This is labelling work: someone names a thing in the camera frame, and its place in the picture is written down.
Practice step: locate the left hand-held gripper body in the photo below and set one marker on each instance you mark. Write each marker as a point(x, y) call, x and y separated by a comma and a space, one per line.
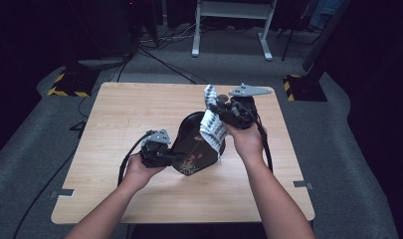
point(156, 156)

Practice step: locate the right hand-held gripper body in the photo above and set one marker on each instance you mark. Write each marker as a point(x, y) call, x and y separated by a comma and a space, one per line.
point(243, 113)

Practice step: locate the black lacquer floral tray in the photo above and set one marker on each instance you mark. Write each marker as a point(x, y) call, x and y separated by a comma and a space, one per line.
point(192, 149)

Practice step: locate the white dotted cloth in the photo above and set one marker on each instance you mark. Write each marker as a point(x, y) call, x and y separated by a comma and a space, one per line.
point(213, 129)

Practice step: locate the person's left hand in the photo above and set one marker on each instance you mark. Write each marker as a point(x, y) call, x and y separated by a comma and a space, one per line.
point(139, 176)

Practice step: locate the person's right hand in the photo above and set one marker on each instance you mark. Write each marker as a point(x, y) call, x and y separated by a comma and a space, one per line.
point(248, 144)

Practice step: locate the black yellow striped base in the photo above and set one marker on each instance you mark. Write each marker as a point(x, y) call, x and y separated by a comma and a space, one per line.
point(74, 83)
point(305, 88)

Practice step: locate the person's dark clothing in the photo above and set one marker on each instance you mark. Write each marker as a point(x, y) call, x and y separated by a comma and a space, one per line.
point(195, 232)

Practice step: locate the black tripod leg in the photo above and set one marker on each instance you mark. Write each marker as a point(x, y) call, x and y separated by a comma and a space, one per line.
point(288, 43)

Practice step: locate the grey tape piece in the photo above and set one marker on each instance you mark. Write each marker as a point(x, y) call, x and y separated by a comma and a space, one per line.
point(61, 193)
point(302, 185)

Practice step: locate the grey round stand base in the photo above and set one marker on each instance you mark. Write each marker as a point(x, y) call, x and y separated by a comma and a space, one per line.
point(102, 63)

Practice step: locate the dark slanted stand pole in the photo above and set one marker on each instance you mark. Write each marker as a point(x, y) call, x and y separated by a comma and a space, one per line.
point(325, 36)

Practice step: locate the blue cloth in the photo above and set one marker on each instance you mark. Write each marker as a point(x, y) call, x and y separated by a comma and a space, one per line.
point(325, 13)

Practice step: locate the white metal desk frame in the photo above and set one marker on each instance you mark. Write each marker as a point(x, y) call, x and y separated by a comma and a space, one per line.
point(234, 9)

